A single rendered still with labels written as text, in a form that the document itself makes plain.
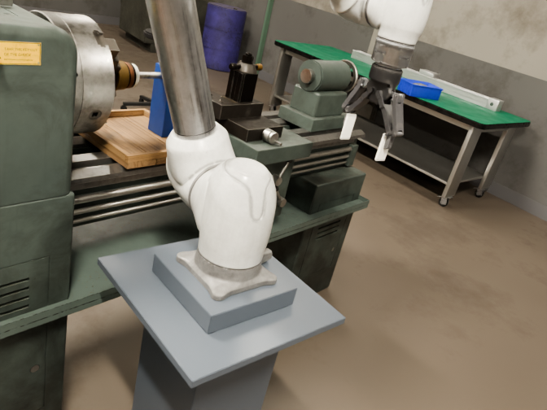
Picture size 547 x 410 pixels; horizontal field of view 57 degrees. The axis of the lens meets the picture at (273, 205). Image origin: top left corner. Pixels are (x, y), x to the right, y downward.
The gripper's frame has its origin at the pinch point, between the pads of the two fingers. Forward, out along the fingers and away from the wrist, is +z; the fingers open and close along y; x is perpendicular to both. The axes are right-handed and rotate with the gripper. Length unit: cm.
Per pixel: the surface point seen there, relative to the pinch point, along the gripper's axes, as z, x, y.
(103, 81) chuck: 0, -52, -42
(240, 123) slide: 14, -3, -53
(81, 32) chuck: -10, -57, -49
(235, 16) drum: 38, 260, -523
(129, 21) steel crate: 84, 163, -648
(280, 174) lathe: 31, 14, -47
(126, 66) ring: 0, -41, -59
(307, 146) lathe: 20, 23, -47
